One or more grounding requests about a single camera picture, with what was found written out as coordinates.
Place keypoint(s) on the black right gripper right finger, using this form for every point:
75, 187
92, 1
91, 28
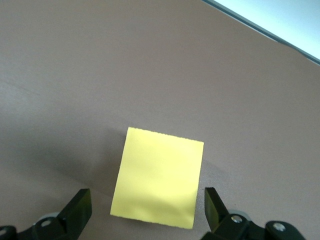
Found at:
220, 225

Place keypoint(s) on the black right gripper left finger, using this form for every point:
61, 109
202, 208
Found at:
72, 220

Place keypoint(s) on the yellow foam cube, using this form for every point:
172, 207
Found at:
157, 177

